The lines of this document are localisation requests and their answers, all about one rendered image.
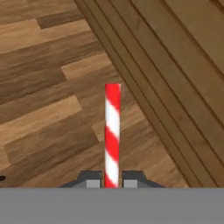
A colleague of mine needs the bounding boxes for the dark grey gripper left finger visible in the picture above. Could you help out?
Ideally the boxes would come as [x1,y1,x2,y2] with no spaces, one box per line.
[57,170,103,189]

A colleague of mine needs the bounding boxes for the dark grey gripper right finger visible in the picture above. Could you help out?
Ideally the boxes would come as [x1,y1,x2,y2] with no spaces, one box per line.
[122,170,166,189]

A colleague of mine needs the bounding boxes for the red and white striped straw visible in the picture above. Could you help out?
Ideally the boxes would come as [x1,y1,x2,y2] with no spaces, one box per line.
[104,83,123,189]

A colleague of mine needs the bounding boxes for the brown wooden cabinet run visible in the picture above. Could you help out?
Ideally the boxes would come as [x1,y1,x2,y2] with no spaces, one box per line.
[74,0,224,188]

